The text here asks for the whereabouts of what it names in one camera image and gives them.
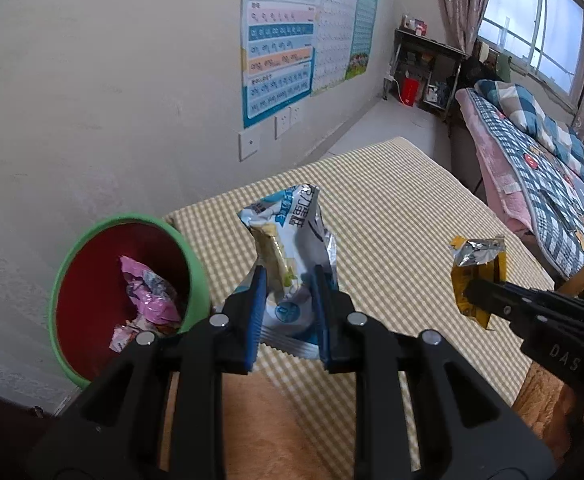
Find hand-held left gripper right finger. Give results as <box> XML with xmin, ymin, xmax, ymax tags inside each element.
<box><xmin>311</xmin><ymin>265</ymin><xmax>558</xmax><ymax>480</ymax></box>

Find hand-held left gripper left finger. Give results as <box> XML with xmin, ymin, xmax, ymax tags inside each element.
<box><xmin>24</xmin><ymin>266</ymin><xmax>269</xmax><ymax>480</ymax></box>

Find yellow brown wrapper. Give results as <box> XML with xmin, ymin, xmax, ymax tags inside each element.
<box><xmin>449</xmin><ymin>236</ymin><xmax>508</xmax><ymax>330</ymax></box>

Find blue white snack bag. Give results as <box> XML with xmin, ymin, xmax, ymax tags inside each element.
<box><xmin>237</xmin><ymin>183</ymin><xmax>340</xmax><ymax>361</ymax></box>

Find large pink snack bag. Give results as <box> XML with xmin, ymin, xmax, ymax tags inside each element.
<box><xmin>119</xmin><ymin>255</ymin><xmax>181</xmax><ymax>326</ymax></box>

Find green rimmed red bin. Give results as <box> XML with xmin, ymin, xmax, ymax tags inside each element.
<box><xmin>48</xmin><ymin>214</ymin><xmax>210</xmax><ymax>390</ymax></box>

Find wooden chair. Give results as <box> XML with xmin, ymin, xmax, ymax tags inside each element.
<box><xmin>554</xmin><ymin>255</ymin><xmax>584</xmax><ymax>306</ymax></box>

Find bed with patchwork quilt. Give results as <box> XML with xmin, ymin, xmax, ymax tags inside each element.
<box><xmin>464</xmin><ymin>87</ymin><xmax>584</xmax><ymax>281</ymax></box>

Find pink bed sheet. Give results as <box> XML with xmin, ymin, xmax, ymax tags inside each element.
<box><xmin>456</xmin><ymin>89</ymin><xmax>533</xmax><ymax>233</ymax></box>

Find blue checked folded quilt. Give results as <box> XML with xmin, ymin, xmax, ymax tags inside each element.
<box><xmin>474</xmin><ymin>79</ymin><xmax>584</xmax><ymax>186</ymax></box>

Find dark clothes pile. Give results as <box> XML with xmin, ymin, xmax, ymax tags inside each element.
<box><xmin>459</xmin><ymin>52</ymin><xmax>513</xmax><ymax>91</ymax></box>

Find dark shelf with items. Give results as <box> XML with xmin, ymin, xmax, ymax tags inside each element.
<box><xmin>382</xmin><ymin>27</ymin><xmax>468</xmax><ymax>121</ymax></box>

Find window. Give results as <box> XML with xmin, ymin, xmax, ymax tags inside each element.
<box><xmin>477</xmin><ymin>0</ymin><xmax>584</xmax><ymax>111</ymax></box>

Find boxes on desk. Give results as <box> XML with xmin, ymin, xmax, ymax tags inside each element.
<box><xmin>402</xmin><ymin>15</ymin><xmax>430</xmax><ymax>36</ymax></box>

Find white wall switch plate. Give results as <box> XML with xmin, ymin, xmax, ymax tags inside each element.
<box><xmin>238</xmin><ymin>130</ymin><xmax>260</xmax><ymax>162</ymax></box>

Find blue bordered letter wall poster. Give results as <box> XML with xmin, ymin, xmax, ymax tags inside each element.
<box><xmin>242</xmin><ymin>0</ymin><xmax>325</xmax><ymax>130</ymax></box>

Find green bordered wall poster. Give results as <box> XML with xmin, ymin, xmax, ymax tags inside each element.
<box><xmin>344</xmin><ymin>0</ymin><xmax>380</xmax><ymax>81</ymax></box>

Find pale grid wall poster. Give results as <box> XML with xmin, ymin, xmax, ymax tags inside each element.
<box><xmin>311</xmin><ymin>0</ymin><xmax>363</xmax><ymax>97</ymax></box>

